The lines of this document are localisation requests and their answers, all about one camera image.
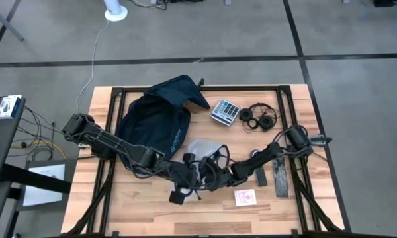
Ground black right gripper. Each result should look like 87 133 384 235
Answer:
203 157 241 192

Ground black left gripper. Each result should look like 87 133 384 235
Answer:
167 153 208 205

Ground clear mesh zip pouch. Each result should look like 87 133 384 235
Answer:
185 138 234 167

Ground pink white card box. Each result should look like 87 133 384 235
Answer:
234 188 257 208

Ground small black rectangular block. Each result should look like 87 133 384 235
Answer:
255 166 268 188

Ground grey calculator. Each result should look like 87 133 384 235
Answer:
210 99 242 127

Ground black headphones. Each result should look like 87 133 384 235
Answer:
238 102 279 134

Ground navy blue backpack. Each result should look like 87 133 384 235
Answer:
114 74 211 158

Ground grey monitor with white screen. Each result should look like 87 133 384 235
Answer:
15 157 77 212

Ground black support beam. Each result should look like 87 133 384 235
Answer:
0 163 73 195

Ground dark grey side desk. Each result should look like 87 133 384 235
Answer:
0 95 27 186

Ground small white blue box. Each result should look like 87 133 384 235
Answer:
0 94 22 120

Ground grey metal leg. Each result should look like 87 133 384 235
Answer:
0 0 24 42

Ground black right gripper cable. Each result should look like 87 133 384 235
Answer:
214 125 314 169

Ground black aluminium table frame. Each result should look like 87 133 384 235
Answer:
64 85 351 238

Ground yellow floor cable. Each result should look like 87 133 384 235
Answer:
10 139 67 160

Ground white floor cable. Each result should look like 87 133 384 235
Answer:
75 19 110 112

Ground grey coiled floor cable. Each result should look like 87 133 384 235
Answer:
31 146 54 162

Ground black floor cable bundle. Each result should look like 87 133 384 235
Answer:
18 104 64 146

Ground black tangled power cables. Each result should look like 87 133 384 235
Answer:
128 0 169 10

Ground white pedestal tower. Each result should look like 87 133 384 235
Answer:
103 0 129 22

